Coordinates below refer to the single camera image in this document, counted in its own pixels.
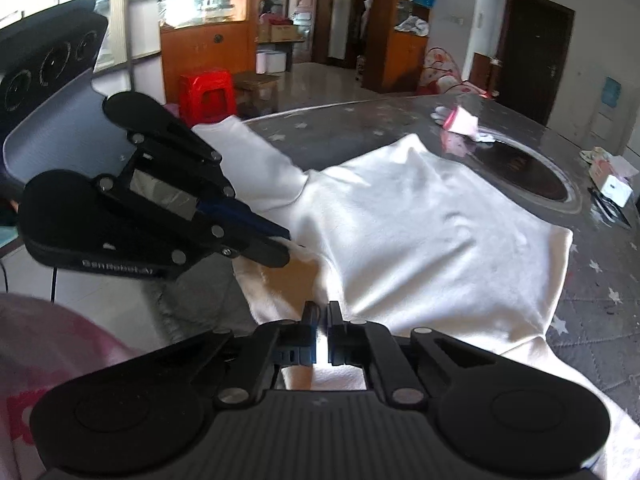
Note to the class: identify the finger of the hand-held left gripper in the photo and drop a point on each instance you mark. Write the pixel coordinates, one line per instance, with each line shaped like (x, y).
(235, 212)
(265, 252)

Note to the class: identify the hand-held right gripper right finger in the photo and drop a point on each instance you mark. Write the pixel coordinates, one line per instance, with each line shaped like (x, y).
(334, 332)

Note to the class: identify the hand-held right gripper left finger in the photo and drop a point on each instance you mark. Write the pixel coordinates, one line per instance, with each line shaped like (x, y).
(311, 332)

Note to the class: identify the white garment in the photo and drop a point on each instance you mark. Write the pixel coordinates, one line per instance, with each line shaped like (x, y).
(400, 235)

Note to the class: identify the red plastic stool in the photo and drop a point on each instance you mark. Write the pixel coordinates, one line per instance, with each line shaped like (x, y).
(205, 85)

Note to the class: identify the brown wooden stool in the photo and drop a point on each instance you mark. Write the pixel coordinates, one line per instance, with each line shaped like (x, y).
(255, 80)

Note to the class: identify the white storage bin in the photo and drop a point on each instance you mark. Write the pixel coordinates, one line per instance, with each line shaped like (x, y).
(270, 62)

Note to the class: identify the white framed window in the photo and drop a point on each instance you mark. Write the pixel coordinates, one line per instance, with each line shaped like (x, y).
(115, 10)

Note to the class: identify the wooden glass display cabinet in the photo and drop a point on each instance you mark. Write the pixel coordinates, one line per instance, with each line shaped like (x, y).
(205, 45)

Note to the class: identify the cardboard box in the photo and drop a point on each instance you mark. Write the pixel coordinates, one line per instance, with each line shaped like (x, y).
(285, 32)

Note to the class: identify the wooden shelf cabinet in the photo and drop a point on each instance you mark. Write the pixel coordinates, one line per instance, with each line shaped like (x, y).
(407, 55)

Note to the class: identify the pink and white cloth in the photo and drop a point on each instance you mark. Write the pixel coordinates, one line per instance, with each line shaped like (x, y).
(462, 121)

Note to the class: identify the round dark table insert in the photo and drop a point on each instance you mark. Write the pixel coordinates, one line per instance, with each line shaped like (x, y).
(525, 170)

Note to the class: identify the pink play tent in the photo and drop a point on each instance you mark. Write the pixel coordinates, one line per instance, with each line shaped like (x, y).
(440, 67)

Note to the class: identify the white plastic bag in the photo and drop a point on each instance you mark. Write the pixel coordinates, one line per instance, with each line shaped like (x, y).
(412, 25)

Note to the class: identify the small wooden side cabinet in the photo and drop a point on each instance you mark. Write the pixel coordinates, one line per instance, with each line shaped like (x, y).
(485, 75)

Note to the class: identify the blue plastic bag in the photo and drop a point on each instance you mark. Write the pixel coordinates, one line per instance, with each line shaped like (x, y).
(424, 1)

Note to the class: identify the patterned cloth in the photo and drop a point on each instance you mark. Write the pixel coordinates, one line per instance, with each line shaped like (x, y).
(594, 154)

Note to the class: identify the small white box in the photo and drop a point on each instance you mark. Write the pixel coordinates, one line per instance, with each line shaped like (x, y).
(616, 191)

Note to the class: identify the white tissue box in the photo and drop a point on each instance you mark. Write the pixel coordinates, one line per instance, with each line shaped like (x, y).
(620, 167)

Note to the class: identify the dark brown door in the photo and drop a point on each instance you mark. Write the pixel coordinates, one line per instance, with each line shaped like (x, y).
(535, 50)

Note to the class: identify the water dispenser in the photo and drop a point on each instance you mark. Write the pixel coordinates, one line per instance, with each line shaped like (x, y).
(602, 120)

